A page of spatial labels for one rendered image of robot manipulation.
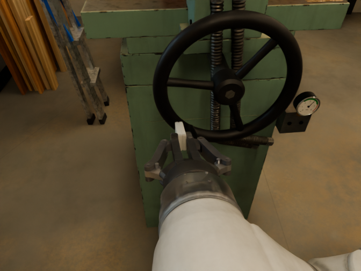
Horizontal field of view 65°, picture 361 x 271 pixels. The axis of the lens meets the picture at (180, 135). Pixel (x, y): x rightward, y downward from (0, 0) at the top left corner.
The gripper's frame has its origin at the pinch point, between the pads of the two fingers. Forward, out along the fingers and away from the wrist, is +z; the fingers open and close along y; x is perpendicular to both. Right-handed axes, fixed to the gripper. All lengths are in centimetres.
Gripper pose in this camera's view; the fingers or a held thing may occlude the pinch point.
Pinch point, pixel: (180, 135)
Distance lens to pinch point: 53.2
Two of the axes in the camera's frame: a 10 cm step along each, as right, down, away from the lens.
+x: 0.3, 9.2, 3.9
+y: -10.0, 0.6, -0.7
